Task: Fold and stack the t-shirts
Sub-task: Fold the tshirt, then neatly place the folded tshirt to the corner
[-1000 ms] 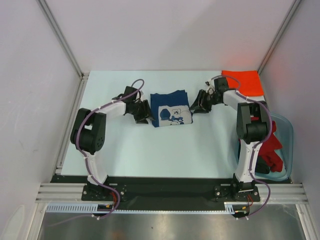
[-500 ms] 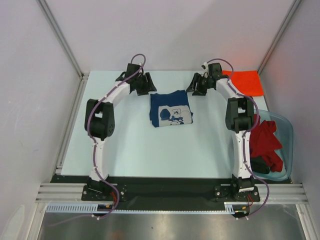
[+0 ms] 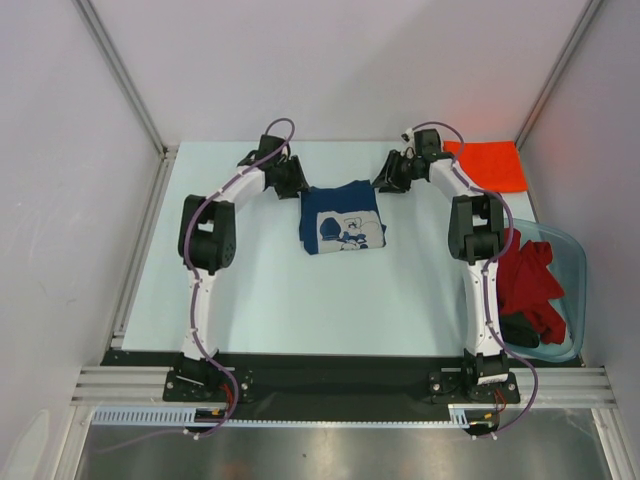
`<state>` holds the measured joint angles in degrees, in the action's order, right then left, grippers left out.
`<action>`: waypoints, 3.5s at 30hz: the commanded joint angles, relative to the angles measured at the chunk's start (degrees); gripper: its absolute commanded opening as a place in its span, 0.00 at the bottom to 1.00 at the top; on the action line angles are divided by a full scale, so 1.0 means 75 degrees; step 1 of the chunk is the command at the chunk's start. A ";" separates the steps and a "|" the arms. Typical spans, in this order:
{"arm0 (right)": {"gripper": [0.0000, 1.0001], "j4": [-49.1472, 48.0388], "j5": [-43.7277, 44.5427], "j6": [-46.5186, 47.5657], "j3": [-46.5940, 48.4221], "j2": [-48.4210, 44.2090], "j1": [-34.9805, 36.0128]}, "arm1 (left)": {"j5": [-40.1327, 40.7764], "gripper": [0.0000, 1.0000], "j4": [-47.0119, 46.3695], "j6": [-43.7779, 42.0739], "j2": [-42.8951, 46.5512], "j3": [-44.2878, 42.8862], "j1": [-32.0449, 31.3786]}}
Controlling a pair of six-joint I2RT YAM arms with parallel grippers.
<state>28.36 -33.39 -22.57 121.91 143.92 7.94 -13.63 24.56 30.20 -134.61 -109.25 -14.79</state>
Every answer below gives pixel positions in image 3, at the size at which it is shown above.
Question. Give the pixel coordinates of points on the aluminium rail front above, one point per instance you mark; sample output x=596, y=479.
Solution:
x=149, y=386

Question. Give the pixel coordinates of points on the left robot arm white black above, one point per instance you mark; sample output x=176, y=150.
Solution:
x=207, y=245

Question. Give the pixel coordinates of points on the aluminium corner post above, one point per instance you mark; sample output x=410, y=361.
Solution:
x=574, y=41
x=114, y=62

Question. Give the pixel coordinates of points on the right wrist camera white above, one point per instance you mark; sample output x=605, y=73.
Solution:
x=408, y=136

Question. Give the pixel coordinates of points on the right aluminium corner post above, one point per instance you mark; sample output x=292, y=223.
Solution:
x=574, y=41

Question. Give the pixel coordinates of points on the red t shirt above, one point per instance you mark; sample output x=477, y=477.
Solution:
x=525, y=284

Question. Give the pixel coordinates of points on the blue t shirt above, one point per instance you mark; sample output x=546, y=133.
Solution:
x=344, y=218

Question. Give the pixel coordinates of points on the left aluminium corner post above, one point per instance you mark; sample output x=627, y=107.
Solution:
x=114, y=62

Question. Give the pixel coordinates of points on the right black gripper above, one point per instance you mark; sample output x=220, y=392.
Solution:
x=391, y=171

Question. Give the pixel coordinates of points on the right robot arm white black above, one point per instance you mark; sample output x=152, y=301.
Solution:
x=480, y=232

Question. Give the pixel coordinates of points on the white slotted cable duct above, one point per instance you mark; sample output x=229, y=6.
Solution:
x=200, y=417

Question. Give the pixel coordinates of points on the black t shirt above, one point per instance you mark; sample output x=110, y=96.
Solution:
x=517, y=330

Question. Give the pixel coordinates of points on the clear blue plastic bin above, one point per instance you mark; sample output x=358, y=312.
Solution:
x=569, y=269

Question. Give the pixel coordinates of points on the folded orange t shirt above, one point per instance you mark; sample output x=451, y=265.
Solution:
x=494, y=166

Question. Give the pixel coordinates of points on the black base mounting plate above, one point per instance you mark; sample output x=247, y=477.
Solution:
x=321, y=388

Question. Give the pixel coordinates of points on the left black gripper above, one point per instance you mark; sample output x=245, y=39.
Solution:
x=297, y=181

